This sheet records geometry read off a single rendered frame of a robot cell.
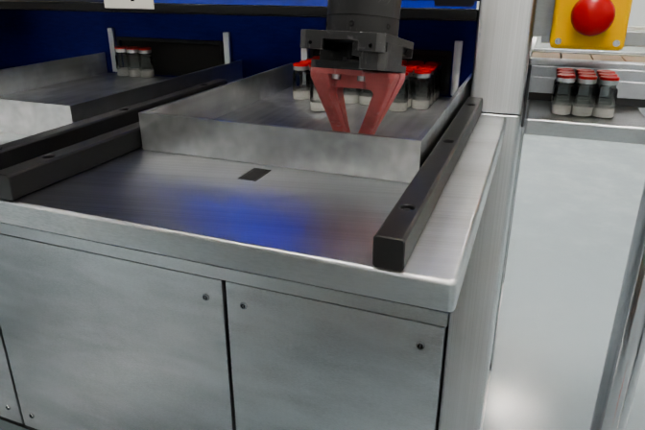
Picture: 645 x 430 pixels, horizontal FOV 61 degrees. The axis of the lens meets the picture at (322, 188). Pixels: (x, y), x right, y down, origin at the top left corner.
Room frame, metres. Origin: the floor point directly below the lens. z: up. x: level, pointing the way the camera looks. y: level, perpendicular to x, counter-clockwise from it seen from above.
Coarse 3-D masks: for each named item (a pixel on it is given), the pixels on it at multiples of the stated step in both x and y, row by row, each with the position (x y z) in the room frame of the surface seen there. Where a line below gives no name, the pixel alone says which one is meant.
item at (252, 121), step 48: (192, 96) 0.57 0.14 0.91; (240, 96) 0.66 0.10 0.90; (288, 96) 0.73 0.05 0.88; (144, 144) 0.49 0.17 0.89; (192, 144) 0.47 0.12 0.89; (240, 144) 0.46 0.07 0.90; (288, 144) 0.44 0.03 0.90; (336, 144) 0.43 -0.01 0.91; (384, 144) 0.41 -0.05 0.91; (432, 144) 0.45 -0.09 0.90
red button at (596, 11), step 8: (584, 0) 0.57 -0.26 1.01; (592, 0) 0.57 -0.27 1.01; (600, 0) 0.57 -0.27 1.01; (608, 0) 0.57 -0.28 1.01; (576, 8) 0.58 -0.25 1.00; (584, 8) 0.57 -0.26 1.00; (592, 8) 0.57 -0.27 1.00; (600, 8) 0.57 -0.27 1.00; (608, 8) 0.57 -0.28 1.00; (576, 16) 0.58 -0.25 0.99; (584, 16) 0.57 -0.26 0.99; (592, 16) 0.57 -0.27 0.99; (600, 16) 0.57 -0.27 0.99; (608, 16) 0.56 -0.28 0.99; (576, 24) 0.58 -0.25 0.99; (584, 24) 0.57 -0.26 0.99; (592, 24) 0.57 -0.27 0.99; (600, 24) 0.57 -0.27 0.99; (608, 24) 0.57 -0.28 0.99; (584, 32) 0.57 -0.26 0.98; (592, 32) 0.57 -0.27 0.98; (600, 32) 0.57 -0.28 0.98
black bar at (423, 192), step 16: (464, 112) 0.56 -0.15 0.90; (480, 112) 0.62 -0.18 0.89; (448, 128) 0.50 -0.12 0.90; (464, 128) 0.50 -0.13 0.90; (448, 144) 0.44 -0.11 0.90; (464, 144) 0.49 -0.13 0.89; (432, 160) 0.40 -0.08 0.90; (448, 160) 0.40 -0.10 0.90; (416, 176) 0.36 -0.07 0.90; (432, 176) 0.36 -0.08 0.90; (448, 176) 0.41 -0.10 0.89; (416, 192) 0.33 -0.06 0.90; (432, 192) 0.34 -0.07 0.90; (400, 208) 0.31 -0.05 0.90; (416, 208) 0.31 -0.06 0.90; (432, 208) 0.34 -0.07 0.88; (384, 224) 0.28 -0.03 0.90; (400, 224) 0.28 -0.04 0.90; (416, 224) 0.29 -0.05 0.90; (384, 240) 0.27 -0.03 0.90; (400, 240) 0.26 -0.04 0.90; (416, 240) 0.29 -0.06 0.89; (384, 256) 0.27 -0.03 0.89; (400, 256) 0.26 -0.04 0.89
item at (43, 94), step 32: (32, 64) 0.79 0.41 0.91; (64, 64) 0.85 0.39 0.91; (96, 64) 0.91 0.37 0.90; (224, 64) 0.79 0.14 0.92; (0, 96) 0.73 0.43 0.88; (32, 96) 0.73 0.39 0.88; (64, 96) 0.73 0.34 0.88; (96, 96) 0.73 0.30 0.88; (128, 96) 0.60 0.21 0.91; (0, 128) 0.56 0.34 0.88; (32, 128) 0.54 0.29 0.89
